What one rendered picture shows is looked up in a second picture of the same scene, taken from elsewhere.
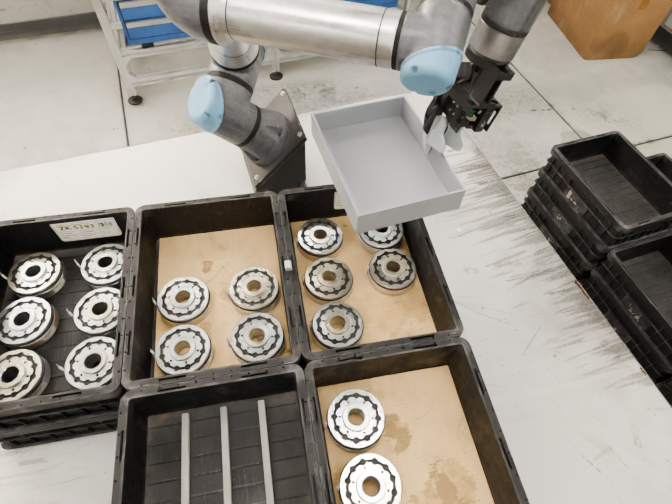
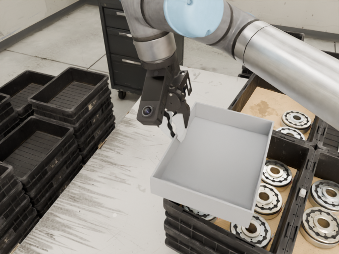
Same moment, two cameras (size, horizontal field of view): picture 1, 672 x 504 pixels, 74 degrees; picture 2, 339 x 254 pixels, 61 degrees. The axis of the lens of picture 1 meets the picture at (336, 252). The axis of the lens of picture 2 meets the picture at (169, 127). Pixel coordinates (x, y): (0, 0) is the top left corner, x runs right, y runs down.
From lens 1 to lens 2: 104 cm
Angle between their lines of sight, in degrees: 76
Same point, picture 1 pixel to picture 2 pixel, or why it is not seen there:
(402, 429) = not seen: hidden behind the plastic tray
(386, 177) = (219, 152)
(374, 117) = (180, 198)
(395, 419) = not seen: hidden behind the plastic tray
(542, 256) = (95, 168)
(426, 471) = (266, 117)
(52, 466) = not seen: outside the picture
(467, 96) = (179, 76)
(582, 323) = (124, 135)
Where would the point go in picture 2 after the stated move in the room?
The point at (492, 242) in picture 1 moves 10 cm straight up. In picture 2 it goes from (107, 193) to (103, 175)
